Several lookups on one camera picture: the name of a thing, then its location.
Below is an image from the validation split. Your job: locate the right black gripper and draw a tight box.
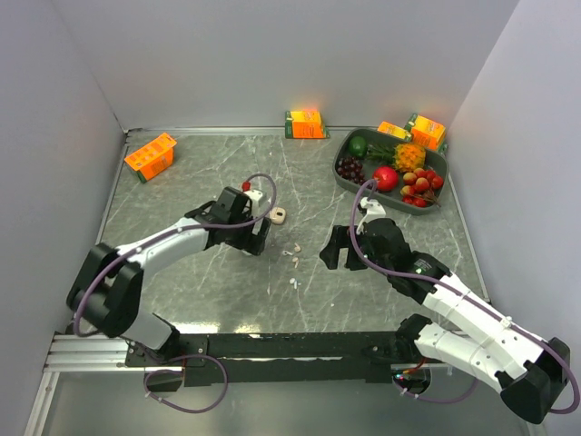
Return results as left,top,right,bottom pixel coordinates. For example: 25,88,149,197
319,224,392,276

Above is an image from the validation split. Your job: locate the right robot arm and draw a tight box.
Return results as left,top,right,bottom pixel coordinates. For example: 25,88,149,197
320,218,574,424

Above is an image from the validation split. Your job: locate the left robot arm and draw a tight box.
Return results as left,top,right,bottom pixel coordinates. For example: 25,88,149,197
66,187,271,365

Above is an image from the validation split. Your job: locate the pink earbud charging case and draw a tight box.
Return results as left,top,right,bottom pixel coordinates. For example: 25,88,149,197
269,207,287,225

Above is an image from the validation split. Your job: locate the dark grape bunch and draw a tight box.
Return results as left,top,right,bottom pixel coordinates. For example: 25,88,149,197
336,156,366,185

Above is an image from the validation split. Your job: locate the red apple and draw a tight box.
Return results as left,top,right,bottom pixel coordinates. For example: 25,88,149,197
372,165,399,192

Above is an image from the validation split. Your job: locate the orange juice carton left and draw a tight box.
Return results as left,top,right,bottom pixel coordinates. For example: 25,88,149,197
124,133,177,183

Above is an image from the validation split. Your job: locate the orange juice carton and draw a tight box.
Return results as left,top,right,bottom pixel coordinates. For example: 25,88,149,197
284,111,330,139
124,133,177,183
404,114,447,154

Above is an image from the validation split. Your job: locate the red lychee bunch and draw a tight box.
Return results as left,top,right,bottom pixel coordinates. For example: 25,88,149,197
400,168,445,208

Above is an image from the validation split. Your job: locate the green lime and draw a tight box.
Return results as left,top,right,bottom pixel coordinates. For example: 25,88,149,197
349,135,368,159

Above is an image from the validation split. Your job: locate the orange juice carton middle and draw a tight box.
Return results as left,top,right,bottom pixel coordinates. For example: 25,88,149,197
284,111,330,139

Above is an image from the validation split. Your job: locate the small pineapple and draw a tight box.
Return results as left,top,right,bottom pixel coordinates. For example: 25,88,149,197
367,143,427,173

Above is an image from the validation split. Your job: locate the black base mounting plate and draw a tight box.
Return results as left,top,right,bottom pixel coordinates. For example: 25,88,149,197
125,332,422,387

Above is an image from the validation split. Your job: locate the dark grey fruit tray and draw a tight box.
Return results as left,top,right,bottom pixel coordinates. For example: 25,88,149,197
332,128,436,215

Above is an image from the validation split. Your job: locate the orange carton behind tray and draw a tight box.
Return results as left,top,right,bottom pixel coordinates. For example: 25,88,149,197
377,121,412,142

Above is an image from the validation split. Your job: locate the orange juice carton right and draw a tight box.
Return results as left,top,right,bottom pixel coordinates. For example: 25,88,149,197
404,114,447,154

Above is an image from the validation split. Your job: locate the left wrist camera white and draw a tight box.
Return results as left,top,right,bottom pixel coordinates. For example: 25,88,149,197
241,181,267,217

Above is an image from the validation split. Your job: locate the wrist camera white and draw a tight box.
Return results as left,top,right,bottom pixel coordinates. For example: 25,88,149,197
241,181,267,217
356,197,386,234

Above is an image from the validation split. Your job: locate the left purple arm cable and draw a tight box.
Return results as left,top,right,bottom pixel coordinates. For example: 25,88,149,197
72,173,278,338

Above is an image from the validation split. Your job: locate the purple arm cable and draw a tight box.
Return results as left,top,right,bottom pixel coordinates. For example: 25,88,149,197
349,178,581,415
72,173,278,338

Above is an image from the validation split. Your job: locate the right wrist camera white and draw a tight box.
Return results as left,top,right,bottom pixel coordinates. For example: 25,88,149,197
356,197,386,234

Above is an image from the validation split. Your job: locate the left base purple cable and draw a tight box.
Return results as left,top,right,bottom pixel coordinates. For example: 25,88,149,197
143,354,229,414

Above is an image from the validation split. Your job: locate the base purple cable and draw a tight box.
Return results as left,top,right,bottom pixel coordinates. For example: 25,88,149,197
143,354,229,414
392,372,480,405

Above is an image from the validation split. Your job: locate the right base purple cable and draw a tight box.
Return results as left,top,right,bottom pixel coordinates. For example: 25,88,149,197
392,372,480,405

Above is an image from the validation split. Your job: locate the aluminium rail frame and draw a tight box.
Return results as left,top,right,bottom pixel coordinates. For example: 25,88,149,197
25,127,133,436

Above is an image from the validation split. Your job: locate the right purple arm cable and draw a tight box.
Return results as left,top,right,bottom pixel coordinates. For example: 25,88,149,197
349,178,581,415

